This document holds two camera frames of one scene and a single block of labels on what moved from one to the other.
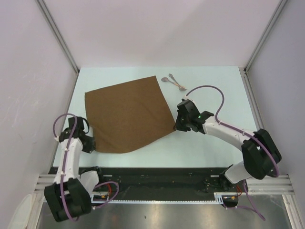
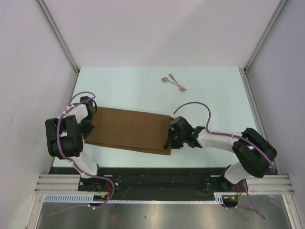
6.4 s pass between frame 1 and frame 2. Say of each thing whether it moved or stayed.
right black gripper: moved
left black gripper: moved
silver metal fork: stayed
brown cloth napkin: moved
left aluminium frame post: stayed
